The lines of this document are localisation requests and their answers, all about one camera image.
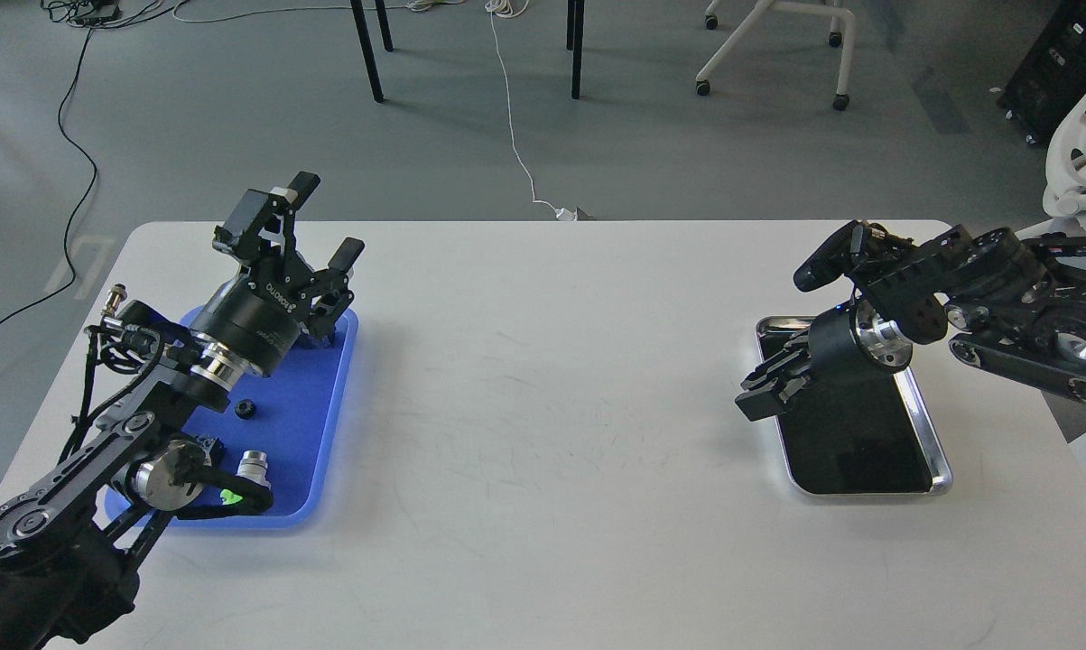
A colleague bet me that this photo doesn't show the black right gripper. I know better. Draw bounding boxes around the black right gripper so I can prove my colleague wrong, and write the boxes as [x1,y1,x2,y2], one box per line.
[734,302,913,423]

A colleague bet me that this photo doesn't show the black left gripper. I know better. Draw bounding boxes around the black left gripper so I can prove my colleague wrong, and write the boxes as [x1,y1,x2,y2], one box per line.
[189,173,366,377]

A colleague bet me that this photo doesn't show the small black gear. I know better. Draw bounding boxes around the small black gear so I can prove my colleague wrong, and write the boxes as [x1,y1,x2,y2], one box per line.
[233,399,258,421]

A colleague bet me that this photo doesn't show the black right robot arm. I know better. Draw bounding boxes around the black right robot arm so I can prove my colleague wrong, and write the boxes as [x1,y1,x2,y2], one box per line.
[736,219,1086,421]

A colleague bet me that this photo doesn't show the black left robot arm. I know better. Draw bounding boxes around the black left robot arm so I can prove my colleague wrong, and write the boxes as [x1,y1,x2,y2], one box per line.
[0,173,365,649]

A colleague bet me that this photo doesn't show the silver tray with black mat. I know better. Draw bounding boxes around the silver tray with black mat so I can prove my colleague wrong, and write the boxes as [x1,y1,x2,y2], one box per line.
[756,316,952,497]

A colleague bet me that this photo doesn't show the blue plastic tray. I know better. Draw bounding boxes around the blue plastic tray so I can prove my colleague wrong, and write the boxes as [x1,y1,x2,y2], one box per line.
[102,304,359,528]

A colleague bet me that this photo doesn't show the black table legs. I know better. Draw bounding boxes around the black table legs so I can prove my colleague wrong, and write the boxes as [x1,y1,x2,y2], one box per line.
[349,0,588,103]

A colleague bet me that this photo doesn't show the white chair base with casters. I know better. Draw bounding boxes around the white chair base with casters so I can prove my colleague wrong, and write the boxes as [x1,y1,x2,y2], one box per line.
[695,0,857,112]

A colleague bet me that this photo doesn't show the black equipment case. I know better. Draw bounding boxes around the black equipment case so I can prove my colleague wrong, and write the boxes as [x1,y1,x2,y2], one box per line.
[998,1,1086,145]

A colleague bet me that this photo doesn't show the silver green push button switch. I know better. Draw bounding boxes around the silver green push button switch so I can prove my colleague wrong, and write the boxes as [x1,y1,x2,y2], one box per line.
[220,450,272,506]

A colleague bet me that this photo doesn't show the black cable on floor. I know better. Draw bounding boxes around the black cable on floor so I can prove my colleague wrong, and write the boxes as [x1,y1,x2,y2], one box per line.
[0,0,173,488]

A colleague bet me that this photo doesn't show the white cable on floor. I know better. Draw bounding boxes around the white cable on floor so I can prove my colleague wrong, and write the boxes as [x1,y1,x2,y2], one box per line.
[172,0,561,216]

